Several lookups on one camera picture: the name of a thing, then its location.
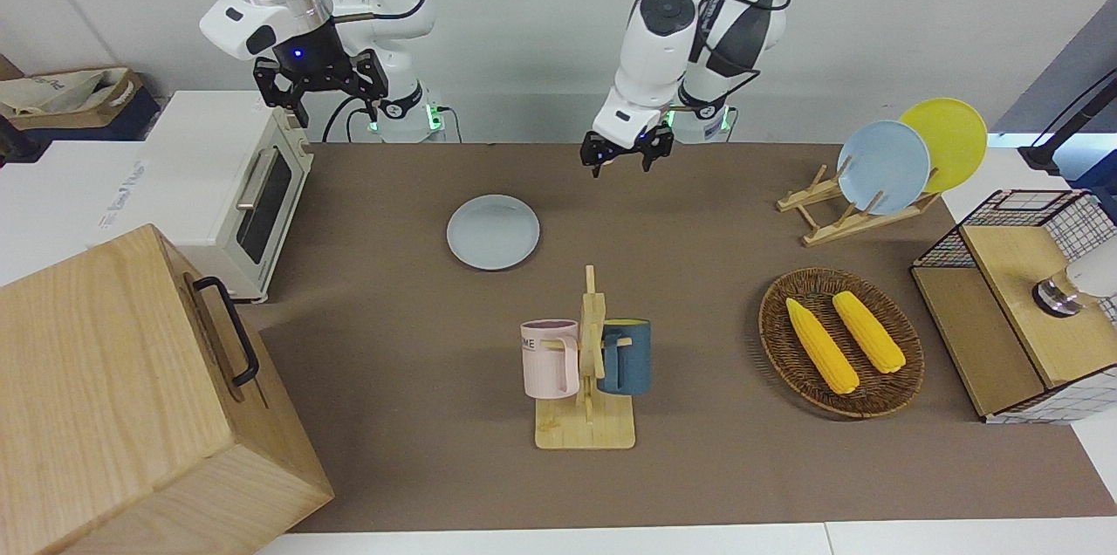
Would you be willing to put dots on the yellow corn cob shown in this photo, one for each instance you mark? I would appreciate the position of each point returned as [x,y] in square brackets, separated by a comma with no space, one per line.
[868,332]
[820,346]

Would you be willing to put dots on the brown wicker basket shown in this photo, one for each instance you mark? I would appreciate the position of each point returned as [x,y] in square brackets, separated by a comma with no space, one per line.
[785,346]

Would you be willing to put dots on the wooden cabinet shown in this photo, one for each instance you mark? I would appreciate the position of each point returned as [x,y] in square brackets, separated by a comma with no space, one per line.
[105,398]

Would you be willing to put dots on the pink mug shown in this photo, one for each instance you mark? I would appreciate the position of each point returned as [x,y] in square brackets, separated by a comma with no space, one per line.
[545,363]

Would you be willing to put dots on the light blue plate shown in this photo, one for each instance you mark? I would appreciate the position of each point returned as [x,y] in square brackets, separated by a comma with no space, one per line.
[881,167]

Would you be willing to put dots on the dark blue mug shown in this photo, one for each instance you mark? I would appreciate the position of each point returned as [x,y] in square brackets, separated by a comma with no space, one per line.
[633,359]

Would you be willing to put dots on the white toaster oven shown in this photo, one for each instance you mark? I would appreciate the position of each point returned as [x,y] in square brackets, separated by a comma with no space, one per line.
[205,171]

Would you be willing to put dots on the brown table mat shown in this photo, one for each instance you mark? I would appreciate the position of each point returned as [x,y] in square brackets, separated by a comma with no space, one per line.
[419,319]

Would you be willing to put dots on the wooden plate rack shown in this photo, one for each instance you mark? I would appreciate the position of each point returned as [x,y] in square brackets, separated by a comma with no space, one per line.
[838,228]

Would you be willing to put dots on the wooden mug tree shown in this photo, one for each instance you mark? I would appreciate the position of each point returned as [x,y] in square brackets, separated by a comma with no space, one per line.
[585,428]

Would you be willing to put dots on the white and silver cylinder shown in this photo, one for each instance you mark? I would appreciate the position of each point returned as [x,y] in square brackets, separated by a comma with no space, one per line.
[1086,276]

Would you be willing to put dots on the yellow plate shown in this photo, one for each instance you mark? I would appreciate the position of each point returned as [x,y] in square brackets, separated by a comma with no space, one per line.
[955,136]

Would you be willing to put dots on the black stand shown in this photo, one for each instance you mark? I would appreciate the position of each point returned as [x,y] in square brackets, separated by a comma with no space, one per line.
[1065,140]

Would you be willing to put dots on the white foam box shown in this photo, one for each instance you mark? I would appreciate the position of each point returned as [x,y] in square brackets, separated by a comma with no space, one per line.
[61,206]

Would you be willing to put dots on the gray plate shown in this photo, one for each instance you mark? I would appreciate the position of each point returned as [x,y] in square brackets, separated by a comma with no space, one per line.
[493,232]

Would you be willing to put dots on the cardboard box with bag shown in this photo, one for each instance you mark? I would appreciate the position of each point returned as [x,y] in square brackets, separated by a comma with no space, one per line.
[52,97]

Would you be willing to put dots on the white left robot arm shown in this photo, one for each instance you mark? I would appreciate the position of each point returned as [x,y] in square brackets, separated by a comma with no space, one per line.
[659,40]

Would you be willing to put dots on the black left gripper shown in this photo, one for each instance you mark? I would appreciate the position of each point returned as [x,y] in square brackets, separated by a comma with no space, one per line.
[624,145]

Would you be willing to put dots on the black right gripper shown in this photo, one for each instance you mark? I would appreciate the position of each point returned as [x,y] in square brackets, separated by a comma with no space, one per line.
[318,75]

